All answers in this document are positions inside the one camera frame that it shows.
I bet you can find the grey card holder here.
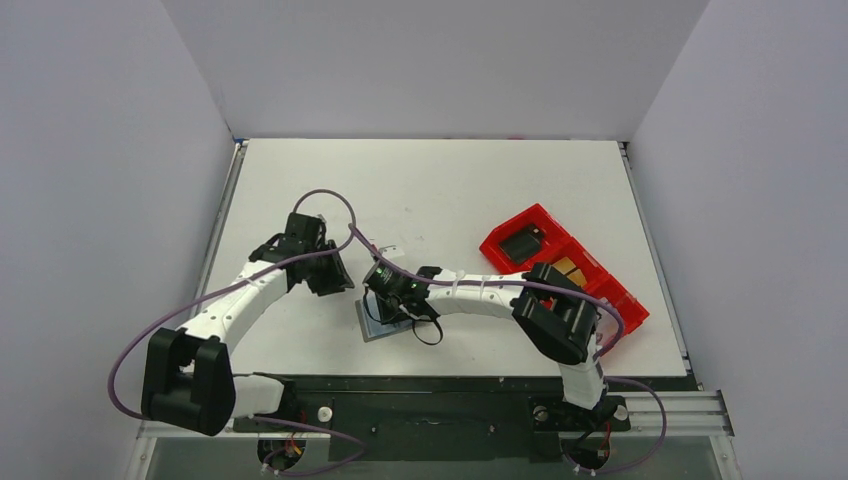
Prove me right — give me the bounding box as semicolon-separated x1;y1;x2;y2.
354;298;415;343

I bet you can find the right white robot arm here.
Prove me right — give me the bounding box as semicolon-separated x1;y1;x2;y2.
363;262;606;427

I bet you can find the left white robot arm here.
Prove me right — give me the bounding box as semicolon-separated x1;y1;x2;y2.
140;213;354;436

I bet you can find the tan card in tray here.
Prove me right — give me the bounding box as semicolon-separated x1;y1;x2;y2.
553;257;588;288

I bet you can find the black wallet in tray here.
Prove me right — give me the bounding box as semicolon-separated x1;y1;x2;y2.
498;224;545;265

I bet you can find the red plastic tray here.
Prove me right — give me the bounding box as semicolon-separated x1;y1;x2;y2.
479;203;649;347

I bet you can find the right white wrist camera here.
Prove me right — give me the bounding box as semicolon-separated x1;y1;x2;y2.
378;245;405;262

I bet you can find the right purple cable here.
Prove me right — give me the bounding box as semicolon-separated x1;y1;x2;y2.
348;225;669;477

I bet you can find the black loop cable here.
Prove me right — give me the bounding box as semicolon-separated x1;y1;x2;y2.
411;311;445;347

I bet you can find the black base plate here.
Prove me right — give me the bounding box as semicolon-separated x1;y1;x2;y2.
231;370;697;464

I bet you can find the aluminium frame rail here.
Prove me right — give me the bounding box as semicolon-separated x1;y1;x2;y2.
137;390;735;440

